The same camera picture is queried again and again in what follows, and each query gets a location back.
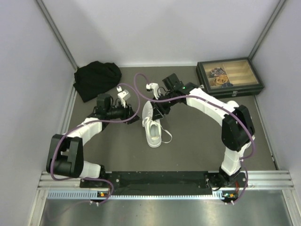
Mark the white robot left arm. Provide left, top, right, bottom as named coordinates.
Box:
left=46, top=90, right=140, bottom=187

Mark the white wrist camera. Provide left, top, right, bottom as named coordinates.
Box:
left=116, top=86, right=131, bottom=108
left=146, top=83, right=161, bottom=100

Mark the black compartment box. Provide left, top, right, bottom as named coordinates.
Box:
left=196, top=57, right=265, bottom=98

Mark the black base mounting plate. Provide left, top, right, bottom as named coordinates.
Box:
left=79, top=171, right=247, bottom=195

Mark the white sneaker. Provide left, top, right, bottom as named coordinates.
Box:
left=227, top=100, right=239, bottom=108
left=142, top=101, right=162, bottom=148

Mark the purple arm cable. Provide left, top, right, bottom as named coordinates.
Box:
left=49, top=83, right=142, bottom=205
left=134, top=73, right=257, bottom=205

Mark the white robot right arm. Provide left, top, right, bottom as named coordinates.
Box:
left=146, top=73, right=255, bottom=186

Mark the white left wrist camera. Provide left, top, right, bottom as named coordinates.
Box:
left=116, top=86, right=131, bottom=108

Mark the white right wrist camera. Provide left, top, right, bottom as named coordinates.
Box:
left=146, top=83, right=161, bottom=100

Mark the grey slotted cable duct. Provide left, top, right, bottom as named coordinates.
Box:
left=47, top=190, right=224, bottom=200

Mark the black crumpled cloth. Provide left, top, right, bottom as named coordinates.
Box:
left=73, top=61, right=122, bottom=103

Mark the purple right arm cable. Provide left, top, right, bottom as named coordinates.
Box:
left=134, top=73, right=257, bottom=205

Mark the white shoelace of shoe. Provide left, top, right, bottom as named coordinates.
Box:
left=142, top=116, right=173, bottom=144

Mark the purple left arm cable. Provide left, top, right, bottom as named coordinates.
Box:
left=49, top=83, right=142, bottom=205

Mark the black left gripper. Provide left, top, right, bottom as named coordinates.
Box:
left=107, top=98, right=142, bottom=124

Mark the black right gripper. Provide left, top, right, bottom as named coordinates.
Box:
left=150, top=91, right=177, bottom=121

